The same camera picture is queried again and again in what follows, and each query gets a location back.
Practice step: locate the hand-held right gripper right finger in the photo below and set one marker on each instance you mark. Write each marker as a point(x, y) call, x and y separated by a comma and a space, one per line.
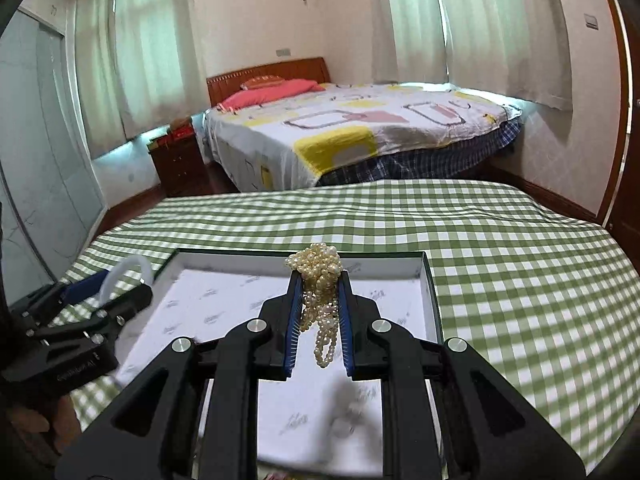
point(347, 332)

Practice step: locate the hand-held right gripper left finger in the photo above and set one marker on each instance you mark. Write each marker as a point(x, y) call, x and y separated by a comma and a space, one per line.
point(295, 330)

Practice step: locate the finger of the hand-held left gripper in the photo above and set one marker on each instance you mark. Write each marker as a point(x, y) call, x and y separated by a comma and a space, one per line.
point(82, 287)
point(127, 302)

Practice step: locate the white jade bangle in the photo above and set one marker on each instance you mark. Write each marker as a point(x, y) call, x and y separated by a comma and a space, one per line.
point(131, 261)

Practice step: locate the green jewelry box white lining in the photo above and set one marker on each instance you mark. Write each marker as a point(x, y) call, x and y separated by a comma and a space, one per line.
point(200, 300)

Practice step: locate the person's left hand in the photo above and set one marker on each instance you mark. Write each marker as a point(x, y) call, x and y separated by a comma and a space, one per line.
point(30, 420)

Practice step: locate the dark wooden nightstand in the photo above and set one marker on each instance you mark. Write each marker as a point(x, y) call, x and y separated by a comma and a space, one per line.
point(177, 170)

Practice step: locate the frosted glass wardrobe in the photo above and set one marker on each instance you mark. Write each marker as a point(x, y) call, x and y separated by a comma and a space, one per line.
point(45, 150)

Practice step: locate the green checked tablecloth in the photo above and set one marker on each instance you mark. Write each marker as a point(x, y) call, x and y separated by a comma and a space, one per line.
point(500, 285)

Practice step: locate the red box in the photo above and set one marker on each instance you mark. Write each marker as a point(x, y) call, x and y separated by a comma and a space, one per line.
point(182, 134)

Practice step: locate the blue plaid bed cover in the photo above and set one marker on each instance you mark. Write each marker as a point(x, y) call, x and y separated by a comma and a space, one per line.
point(450, 157)

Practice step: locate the bed with patterned sheet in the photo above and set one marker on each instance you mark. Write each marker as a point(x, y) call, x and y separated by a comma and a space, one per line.
point(350, 125)

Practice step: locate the white curtain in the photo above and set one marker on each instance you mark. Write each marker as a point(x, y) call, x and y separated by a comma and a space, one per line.
point(155, 45)
point(500, 30)
point(95, 60)
point(410, 20)

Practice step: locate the pink pillow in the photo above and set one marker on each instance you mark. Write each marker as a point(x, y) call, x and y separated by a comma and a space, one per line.
point(270, 94)

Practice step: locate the small red cushion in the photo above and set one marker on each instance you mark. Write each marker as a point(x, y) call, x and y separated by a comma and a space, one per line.
point(260, 81)

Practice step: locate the wooden bed headboard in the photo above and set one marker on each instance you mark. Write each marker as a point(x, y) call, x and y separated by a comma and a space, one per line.
point(290, 67)

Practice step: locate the brown wooden door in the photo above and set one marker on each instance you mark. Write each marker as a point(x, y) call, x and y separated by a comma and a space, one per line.
point(625, 125)

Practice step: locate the white light switch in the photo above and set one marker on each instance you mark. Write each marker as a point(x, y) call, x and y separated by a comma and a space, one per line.
point(591, 21)

